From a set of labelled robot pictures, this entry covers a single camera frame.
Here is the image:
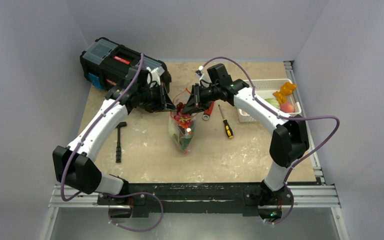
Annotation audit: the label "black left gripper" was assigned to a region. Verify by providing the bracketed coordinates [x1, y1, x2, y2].
[138, 81, 177, 113]

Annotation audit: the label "clear zip top bag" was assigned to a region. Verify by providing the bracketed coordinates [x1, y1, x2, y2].
[168, 88, 196, 155]

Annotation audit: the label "white plastic basket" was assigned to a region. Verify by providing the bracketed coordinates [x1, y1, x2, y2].
[237, 78, 303, 123]

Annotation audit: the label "red toy peach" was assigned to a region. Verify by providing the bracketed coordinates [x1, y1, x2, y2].
[279, 102, 295, 114]

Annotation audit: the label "orange toy pepper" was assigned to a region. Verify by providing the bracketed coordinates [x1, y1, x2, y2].
[272, 82, 297, 105]

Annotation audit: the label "purple toy grapes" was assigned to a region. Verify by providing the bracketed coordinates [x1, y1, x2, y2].
[173, 102, 192, 128]

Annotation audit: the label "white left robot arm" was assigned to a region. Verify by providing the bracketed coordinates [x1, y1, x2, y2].
[52, 66, 175, 205]

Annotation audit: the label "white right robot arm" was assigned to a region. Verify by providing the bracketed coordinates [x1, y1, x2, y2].
[182, 63, 310, 204]

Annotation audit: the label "yellow black screwdriver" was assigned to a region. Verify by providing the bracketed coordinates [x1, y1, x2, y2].
[218, 104, 234, 139]

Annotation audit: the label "black hammer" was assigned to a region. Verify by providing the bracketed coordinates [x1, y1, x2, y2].
[115, 121, 127, 164]

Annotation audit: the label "black plastic toolbox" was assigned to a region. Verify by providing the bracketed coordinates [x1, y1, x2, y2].
[79, 37, 172, 92]

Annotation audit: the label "green toy cabbage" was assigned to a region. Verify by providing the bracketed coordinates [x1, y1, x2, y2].
[264, 98, 280, 110]

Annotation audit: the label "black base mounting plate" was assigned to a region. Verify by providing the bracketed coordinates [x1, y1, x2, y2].
[97, 182, 294, 220]

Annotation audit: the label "red handled adjustable wrench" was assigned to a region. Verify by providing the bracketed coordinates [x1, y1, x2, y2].
[202, 102, 214, 121]

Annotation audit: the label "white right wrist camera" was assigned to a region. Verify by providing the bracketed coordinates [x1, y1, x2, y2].
[195, 65, 211, 88]

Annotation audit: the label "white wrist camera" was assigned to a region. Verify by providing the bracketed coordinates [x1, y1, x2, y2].
[146, 66, 165, 85]
[195, 65, 211, 88]

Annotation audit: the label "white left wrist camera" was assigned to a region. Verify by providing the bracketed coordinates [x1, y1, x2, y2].
[146, 66, 165, 85]

